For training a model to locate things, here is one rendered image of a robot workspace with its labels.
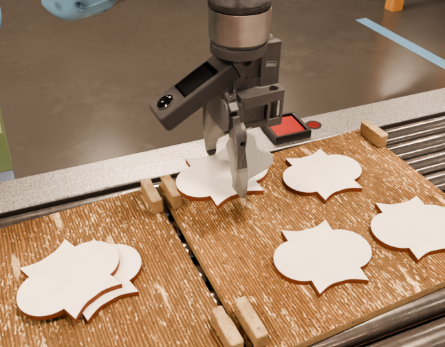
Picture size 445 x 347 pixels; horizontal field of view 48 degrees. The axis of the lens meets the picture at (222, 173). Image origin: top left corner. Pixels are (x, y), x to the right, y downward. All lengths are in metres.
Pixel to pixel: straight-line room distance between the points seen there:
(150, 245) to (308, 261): 0.22
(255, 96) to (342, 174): 0.27
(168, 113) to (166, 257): 0.21
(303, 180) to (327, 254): 0.16
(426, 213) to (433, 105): 0.40
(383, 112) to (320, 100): 1.92
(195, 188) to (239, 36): 0.23
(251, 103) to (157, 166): 0.31
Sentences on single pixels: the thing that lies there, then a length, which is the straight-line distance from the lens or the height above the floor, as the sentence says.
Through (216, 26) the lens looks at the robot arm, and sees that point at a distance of 0.60.
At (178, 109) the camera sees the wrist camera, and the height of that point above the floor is 1.14.
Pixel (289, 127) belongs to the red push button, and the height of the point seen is 0.93.
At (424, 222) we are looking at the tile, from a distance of 0.80.
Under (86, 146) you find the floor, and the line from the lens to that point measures 2.65.
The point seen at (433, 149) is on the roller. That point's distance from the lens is 1.03.
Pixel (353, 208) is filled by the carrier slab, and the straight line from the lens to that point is 0.80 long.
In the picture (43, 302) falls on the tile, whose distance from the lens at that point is 0.67.
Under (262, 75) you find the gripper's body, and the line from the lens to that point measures 0.65.
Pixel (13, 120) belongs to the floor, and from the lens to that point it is 3.00.
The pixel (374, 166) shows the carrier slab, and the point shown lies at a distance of 0.90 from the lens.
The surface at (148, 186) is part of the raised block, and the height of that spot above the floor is 0.96.
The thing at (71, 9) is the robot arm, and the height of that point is 1.28.
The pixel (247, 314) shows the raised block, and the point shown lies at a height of 0.96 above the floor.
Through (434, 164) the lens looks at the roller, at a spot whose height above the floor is 0.91.
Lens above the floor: 1.45
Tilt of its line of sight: 38 degrees down
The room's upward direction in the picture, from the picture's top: straight up
